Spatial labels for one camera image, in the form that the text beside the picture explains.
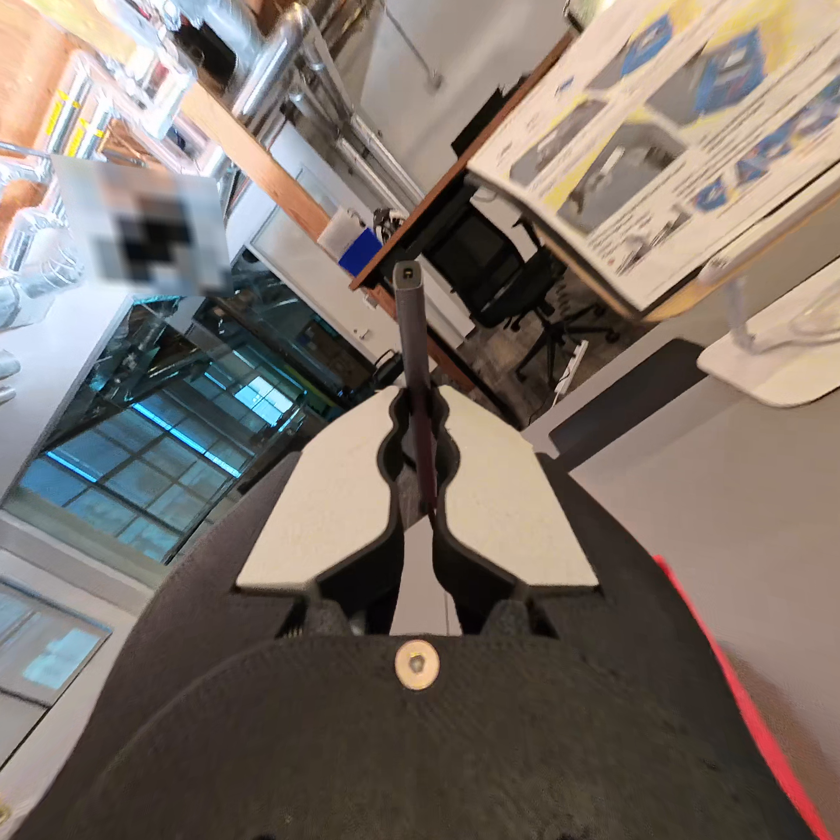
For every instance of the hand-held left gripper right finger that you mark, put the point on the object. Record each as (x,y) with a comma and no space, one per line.
(512,505)

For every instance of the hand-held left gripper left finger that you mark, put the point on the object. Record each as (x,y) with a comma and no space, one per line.
(328,499)

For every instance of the slim grey usb-c hub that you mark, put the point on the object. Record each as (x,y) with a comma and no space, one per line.
(412,328)

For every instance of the red plastic bin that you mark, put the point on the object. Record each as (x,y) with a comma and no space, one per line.
(771,754)

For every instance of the white power strip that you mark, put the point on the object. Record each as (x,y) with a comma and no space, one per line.
(571,367)

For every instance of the black office chair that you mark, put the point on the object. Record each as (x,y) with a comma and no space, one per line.
(499,275)

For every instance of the small blue box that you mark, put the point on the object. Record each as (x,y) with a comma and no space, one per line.
(359,253)

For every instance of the black monitor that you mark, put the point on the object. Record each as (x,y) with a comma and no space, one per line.
(482,124)

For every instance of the printed instruction sheet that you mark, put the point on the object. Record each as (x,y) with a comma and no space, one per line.
(656,131)

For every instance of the silver duct pipe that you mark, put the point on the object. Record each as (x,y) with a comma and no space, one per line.
(272,65)

